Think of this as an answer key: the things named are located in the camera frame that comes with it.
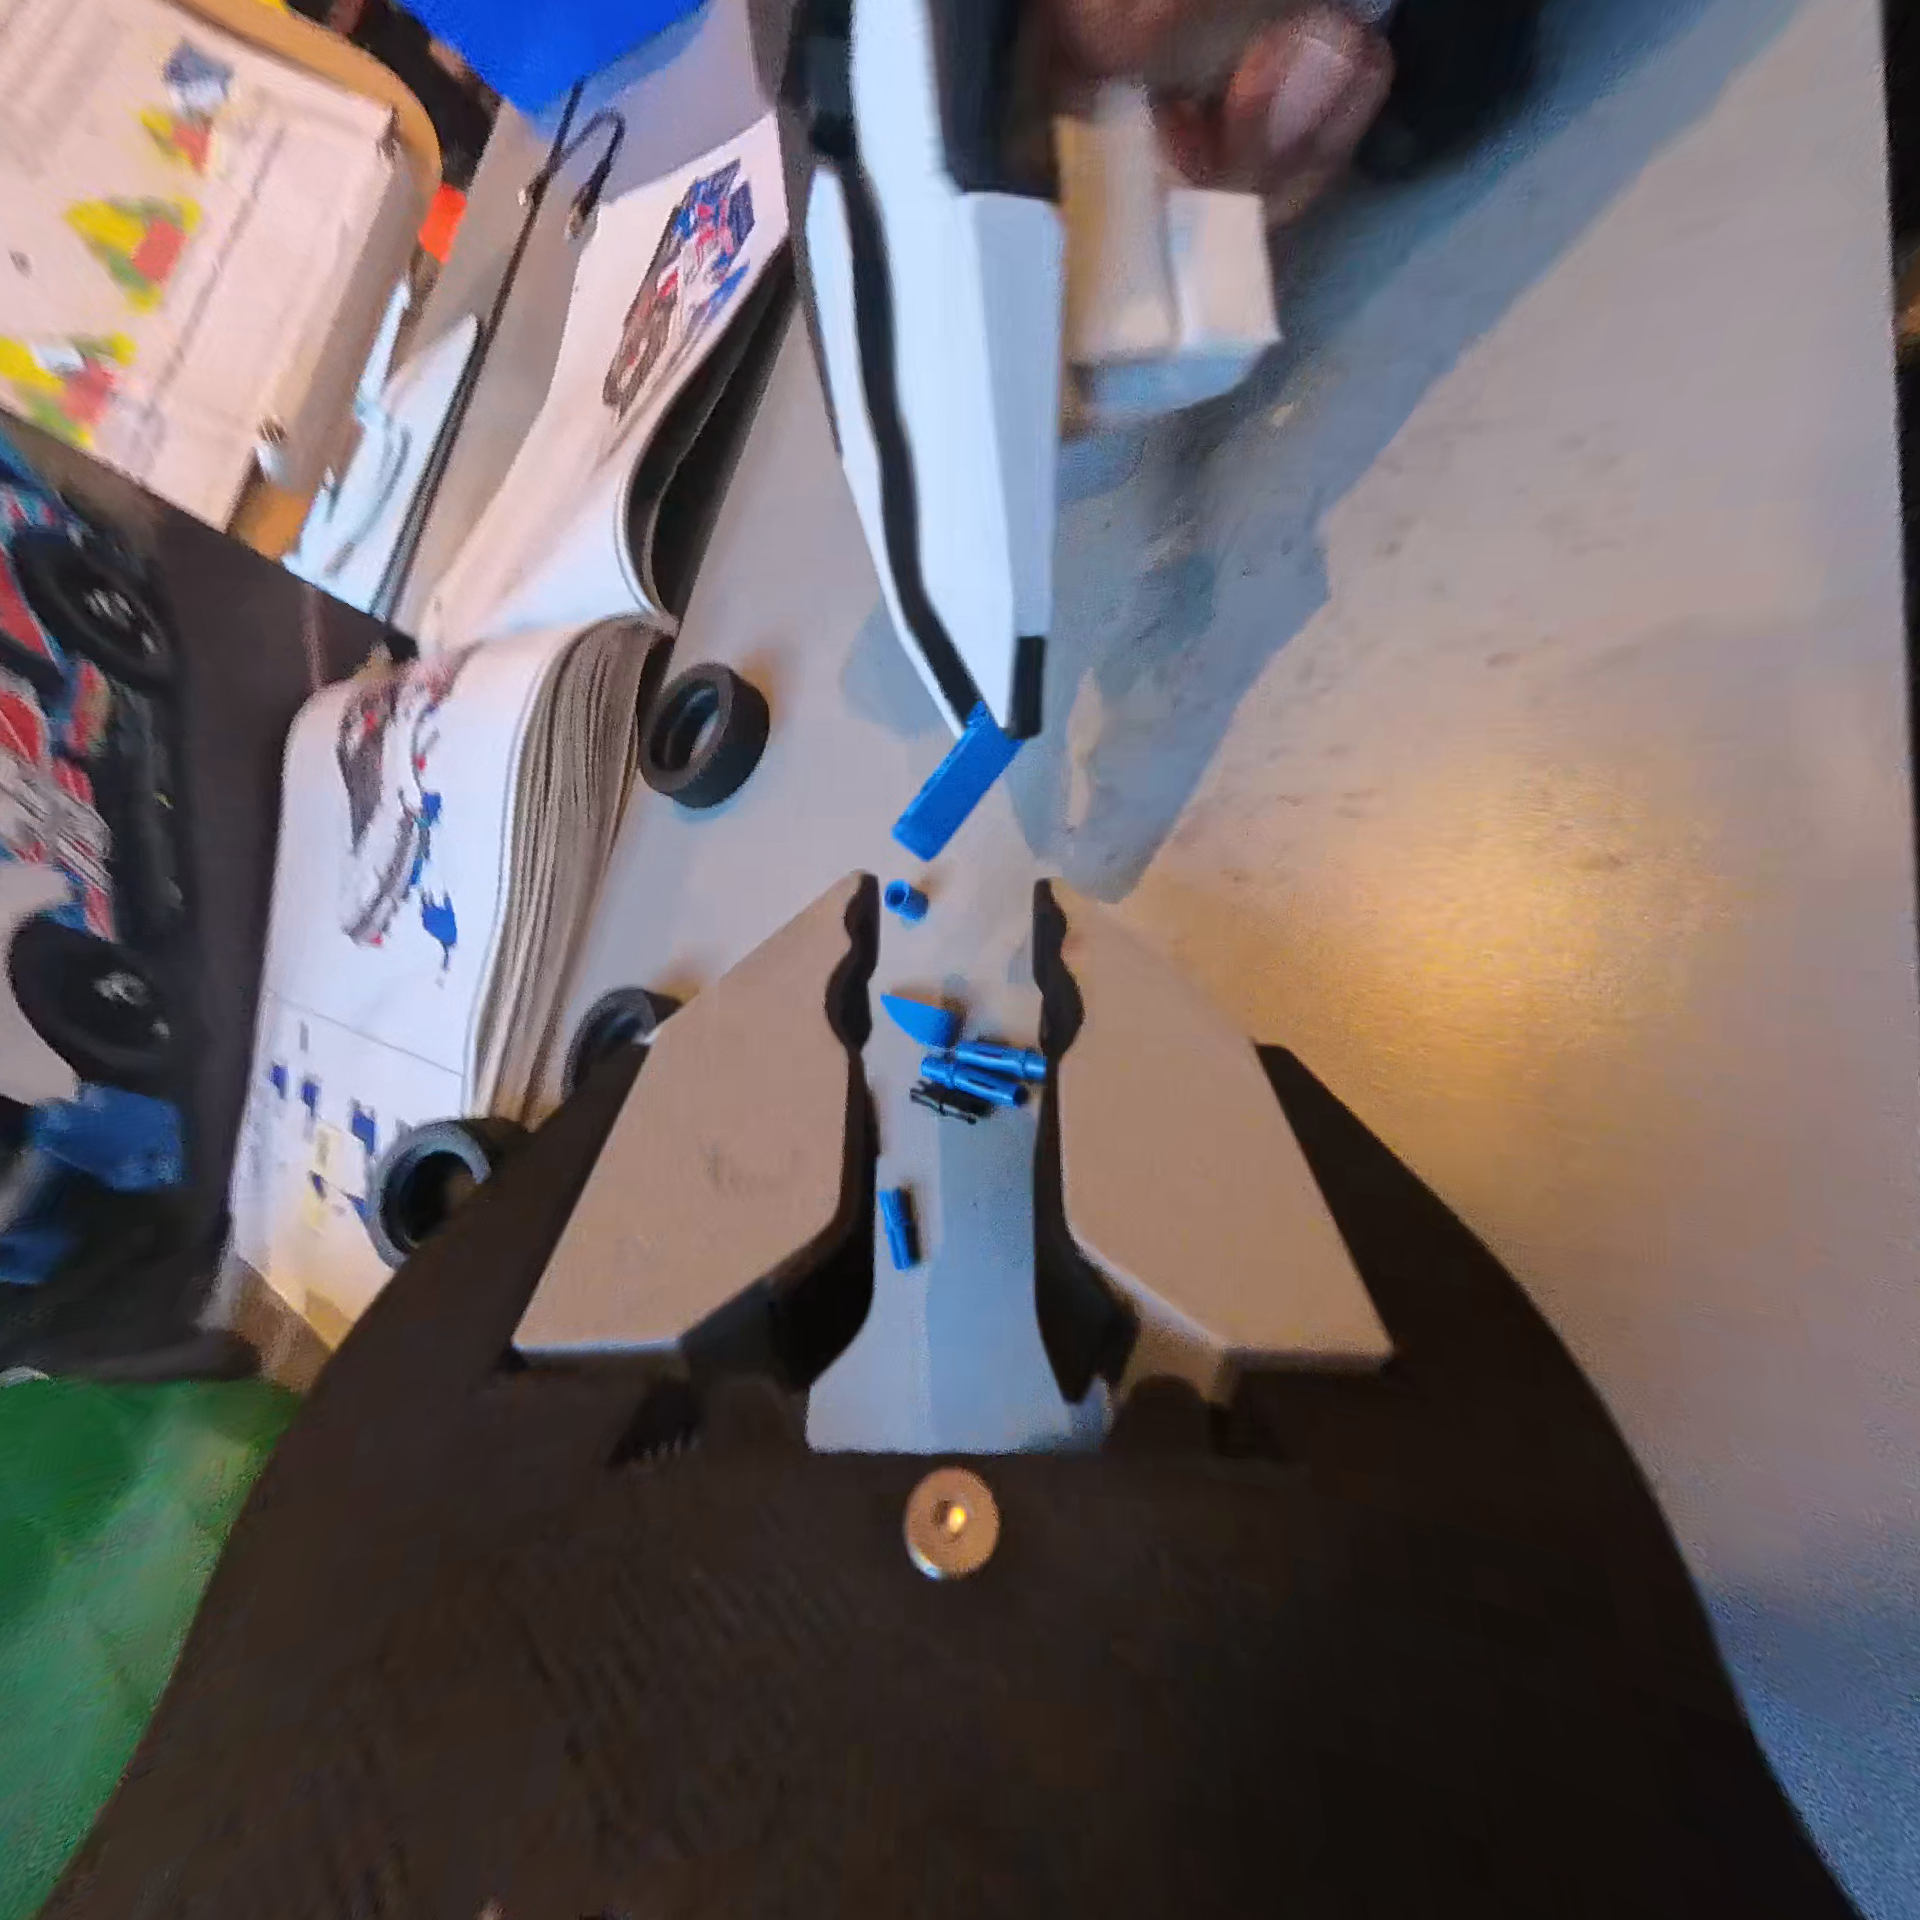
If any black toy car box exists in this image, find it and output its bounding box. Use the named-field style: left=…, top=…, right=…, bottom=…
left=0, top=428, right=384, bottom=1384

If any blue L-shaped beam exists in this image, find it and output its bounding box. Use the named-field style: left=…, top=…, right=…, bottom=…
left=891, top=702, right=1024, bottom=864

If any blue plastic bin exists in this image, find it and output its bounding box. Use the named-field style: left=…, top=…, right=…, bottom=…
left=392, top=0, right=710, bottom=120

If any instruction sheet on stand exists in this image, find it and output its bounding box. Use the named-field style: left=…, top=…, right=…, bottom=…
left=180, top=0, right=447, bottom=560

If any open instruction booklet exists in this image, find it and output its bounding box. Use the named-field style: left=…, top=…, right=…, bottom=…
left=224, top=117, right=800, bottom=1360

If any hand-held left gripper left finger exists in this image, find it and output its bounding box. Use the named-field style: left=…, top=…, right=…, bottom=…
left=509, top=873, right=881, bottom=1389

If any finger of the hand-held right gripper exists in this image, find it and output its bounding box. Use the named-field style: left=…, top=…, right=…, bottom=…
left=801, top=162, right=981, bottom=737
left=848, top=0, right=1070, bottom=740

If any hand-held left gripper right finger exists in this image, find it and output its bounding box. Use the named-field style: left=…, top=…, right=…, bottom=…
left=1030, top=878, right=1397, bottom=1404

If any black USB cable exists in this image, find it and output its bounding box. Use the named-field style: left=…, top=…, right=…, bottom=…
left=375, top=83, right=629, bottom=625

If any white flat pad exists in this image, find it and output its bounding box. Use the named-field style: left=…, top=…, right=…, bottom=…
left=286, top=307, right=485, bottom=608

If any green box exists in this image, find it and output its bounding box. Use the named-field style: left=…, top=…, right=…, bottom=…
left=0, top=1376, right=309, bottom=1913

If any printed instruction sheet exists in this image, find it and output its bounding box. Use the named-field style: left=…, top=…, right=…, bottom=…
left=0, top=0, right=395, bottom=518

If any black rubber tyre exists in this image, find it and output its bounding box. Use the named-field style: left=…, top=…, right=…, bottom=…
left=563, top=986, right=681, bottom=1099
left=365, top=1118, right=513, bottom=1274
left=639, top=664, right=772, bottom=809

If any person's right hand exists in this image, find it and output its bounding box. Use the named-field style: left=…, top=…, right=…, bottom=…
left=1048, top=0, right=1397, bottom=204

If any grey desk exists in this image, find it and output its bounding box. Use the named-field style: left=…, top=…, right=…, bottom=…
left=397, top=0, right=1892, bottom=1802

